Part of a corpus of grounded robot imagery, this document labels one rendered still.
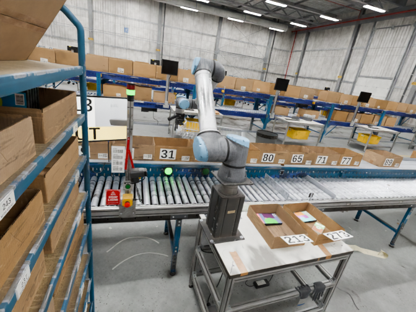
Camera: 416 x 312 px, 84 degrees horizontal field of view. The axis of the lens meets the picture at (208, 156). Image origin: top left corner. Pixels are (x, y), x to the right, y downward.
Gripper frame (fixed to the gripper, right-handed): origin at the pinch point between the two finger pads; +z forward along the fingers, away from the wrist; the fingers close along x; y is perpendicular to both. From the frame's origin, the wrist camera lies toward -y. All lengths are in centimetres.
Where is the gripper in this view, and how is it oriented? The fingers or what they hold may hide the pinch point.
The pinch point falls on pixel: (175, 132)
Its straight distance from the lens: 235.5
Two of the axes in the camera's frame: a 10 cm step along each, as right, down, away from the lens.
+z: -1.6, 9.3, 3.5
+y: 9.5, 0.5, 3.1
